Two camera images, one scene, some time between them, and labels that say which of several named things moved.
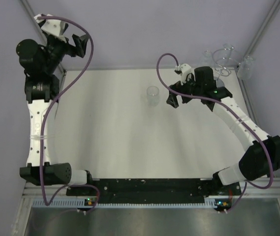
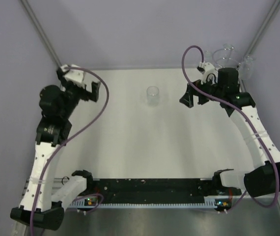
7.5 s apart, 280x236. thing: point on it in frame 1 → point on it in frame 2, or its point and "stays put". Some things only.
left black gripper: (79, 49) → (87, 95)
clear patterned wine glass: (153, 93) stays put
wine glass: (245, 69) stays put
